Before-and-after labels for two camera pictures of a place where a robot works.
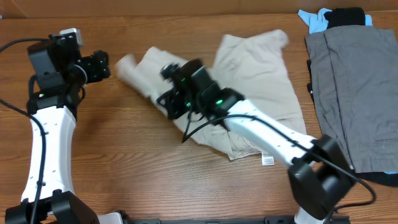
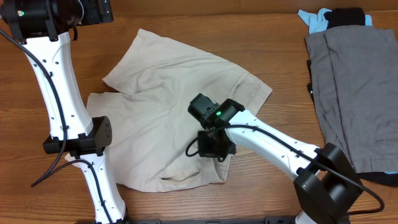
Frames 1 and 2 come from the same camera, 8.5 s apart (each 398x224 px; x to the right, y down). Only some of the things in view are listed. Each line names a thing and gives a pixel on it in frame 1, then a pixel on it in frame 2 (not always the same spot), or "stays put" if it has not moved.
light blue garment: [318, 22] stays put
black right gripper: [169, 99] → [206, 152]
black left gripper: [98, 66] → [94, 15]
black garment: [345, 16] stays put
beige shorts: [249, 63] → [154, 136]
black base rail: [282, 220] stays put
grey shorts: [354, 74] stays put
